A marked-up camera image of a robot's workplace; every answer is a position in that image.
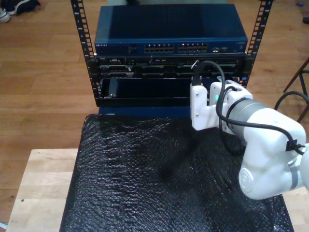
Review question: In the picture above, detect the blue network switch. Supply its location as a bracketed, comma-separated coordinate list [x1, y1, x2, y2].
[94, 4, 249, 57]

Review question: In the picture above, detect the blue rack base plate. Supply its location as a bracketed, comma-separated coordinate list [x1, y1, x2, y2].
[98, 106, 194, 119]

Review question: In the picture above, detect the dark wooden chair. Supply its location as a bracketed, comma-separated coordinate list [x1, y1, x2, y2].
[283, 57, 309, 123]

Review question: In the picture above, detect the black bubble wrap mat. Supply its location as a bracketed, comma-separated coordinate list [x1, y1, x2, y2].
[59, 114, 294, 232]

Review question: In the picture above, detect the long black arm cable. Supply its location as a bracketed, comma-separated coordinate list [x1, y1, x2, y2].
[192, 60, 309, 155]

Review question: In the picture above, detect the black perforated rack post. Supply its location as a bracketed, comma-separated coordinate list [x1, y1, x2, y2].
[238, 0, 273, 88]
[70, 0, 102, 107]

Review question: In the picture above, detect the dark shoe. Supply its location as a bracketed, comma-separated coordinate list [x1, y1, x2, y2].
[5, 0, 42, 16]

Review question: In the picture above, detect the black rack shelf tray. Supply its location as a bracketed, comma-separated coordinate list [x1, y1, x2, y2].
[96, 77, 242, 108]

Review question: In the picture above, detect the white shoe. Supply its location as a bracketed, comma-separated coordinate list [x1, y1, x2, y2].
[0, 7, 12, 24]

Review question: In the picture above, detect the black rack server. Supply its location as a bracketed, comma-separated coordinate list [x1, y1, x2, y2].
[95, 56, 247, 79]

